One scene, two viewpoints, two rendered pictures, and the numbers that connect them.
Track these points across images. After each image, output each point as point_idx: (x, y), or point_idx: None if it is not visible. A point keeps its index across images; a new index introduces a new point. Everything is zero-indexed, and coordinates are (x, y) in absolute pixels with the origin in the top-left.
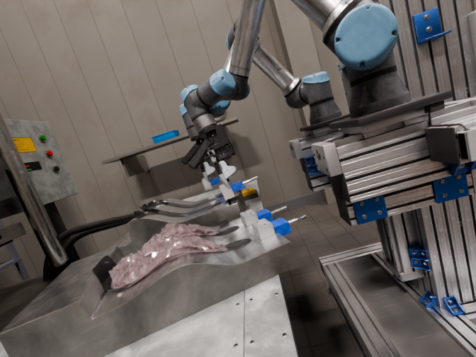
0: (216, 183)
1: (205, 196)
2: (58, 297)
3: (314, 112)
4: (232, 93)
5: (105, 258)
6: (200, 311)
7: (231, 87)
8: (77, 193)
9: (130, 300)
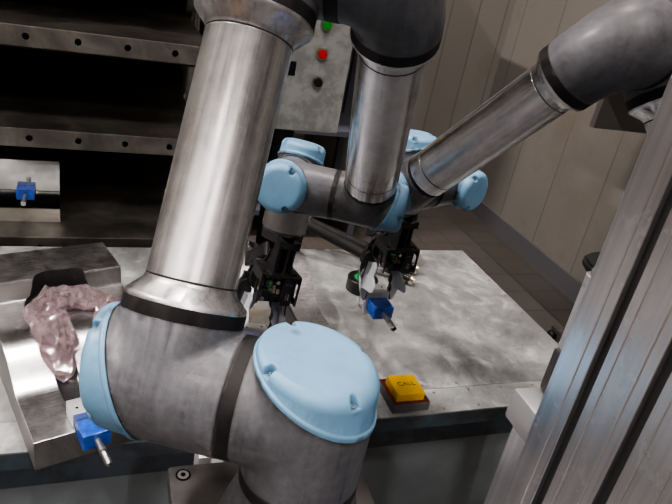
0: (370, 314)
1: (481, 312)
2: (5, 269)
3: None
4: (307, 212)
5: (78, 270)
6: (4, 389)
7: (267, 207)
8: (332, 132)
9: None
